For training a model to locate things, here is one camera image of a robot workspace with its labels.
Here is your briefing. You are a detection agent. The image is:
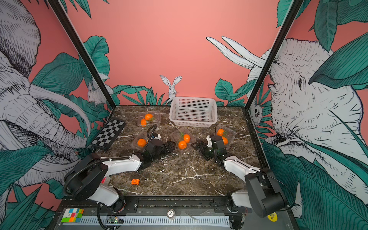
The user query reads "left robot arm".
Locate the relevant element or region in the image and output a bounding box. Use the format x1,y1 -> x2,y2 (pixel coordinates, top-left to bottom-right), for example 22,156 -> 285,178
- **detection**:
63,139 -> 176,212

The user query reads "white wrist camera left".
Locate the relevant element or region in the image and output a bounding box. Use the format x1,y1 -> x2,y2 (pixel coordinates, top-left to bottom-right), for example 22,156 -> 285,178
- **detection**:
151,133 -> 161,140

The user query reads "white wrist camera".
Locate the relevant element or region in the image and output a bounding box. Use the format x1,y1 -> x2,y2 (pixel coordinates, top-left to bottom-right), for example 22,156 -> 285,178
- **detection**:
206,135 -> 212,148
151,133 -> 161,140

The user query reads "black white checkerboard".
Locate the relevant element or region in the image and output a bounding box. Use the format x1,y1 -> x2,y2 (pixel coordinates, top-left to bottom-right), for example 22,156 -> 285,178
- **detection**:
91,117 -> 126,150

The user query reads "small circuit board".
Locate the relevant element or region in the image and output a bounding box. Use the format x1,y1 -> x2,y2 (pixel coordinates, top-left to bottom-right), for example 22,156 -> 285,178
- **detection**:
106,216 -> 124,224

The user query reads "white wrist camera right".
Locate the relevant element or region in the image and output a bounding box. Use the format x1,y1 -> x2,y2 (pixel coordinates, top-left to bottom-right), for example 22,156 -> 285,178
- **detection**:
206,135 -> 212,148

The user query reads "left orange centre container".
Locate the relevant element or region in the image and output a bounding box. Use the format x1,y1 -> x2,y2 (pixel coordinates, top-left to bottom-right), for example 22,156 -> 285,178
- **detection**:
137,139 -> 147,148

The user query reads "small orange block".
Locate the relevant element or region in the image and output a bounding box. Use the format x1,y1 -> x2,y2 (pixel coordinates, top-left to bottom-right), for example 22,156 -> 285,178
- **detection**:
131,179 -> 140,186

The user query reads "yellow round sticker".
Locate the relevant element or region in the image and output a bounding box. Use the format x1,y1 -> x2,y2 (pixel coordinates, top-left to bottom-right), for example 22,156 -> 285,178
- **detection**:
267,212 -> 278,222

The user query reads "orange in right container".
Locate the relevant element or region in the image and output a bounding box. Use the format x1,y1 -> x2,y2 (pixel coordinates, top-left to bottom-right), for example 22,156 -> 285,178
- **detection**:
217,128 -> 225,136

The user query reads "colourful cube on rail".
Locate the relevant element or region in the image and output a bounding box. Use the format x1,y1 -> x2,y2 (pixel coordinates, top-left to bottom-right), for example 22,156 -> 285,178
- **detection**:
61,208 -> 84,223

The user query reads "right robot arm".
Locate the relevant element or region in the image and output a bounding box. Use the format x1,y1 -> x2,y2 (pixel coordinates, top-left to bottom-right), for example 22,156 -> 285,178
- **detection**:
191,135 -> 289,218

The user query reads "white plastic basket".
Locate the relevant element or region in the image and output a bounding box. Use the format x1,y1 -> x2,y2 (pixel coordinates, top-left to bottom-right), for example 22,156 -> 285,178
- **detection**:
169,97 -> 218,128

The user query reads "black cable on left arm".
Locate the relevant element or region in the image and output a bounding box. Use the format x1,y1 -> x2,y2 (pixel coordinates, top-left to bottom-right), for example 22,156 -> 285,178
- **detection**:
146,124 -> 158,141

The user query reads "upper orange with leaf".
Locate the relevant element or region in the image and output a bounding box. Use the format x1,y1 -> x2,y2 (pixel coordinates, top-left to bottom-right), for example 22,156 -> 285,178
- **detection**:
183,134 -> 191,143

